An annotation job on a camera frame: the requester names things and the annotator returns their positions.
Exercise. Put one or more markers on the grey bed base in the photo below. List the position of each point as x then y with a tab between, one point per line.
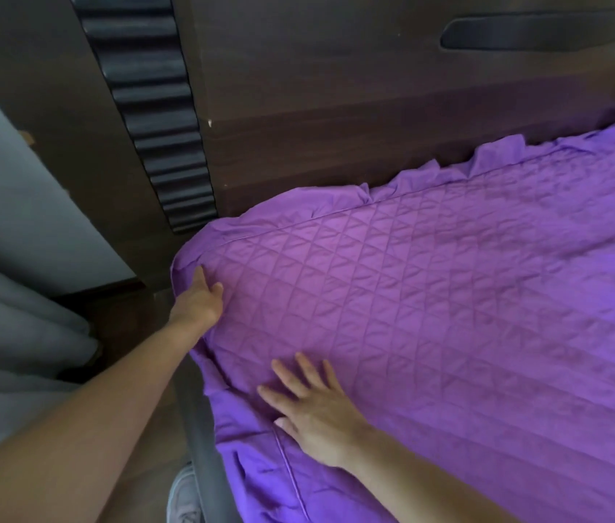
204	457

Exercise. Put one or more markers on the person's right little finger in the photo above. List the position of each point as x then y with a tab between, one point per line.
333	376

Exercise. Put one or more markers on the person's right thumb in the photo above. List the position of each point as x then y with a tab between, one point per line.
284	427

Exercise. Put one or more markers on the white shoe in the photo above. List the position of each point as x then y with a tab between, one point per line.
185	498

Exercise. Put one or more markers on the person's right forearm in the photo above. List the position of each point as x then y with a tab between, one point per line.
421	484

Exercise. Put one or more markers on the person's left thumb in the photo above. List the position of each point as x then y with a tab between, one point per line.
216	291

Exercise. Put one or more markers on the person's left hand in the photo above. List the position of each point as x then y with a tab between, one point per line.
195	308

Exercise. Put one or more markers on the purple quilted bedspread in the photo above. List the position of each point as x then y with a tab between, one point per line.
449	277

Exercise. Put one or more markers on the dark brown wooden headboard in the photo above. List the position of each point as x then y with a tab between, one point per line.
340	103

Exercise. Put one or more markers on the person's right middle finger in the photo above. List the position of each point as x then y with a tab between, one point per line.
287	379

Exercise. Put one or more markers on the grey curtain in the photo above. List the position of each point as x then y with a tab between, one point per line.
18	277

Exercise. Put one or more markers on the person's right hand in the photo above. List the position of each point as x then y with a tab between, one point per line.
321	424

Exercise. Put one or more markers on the person's left forearm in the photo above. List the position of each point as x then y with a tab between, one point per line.
84	424

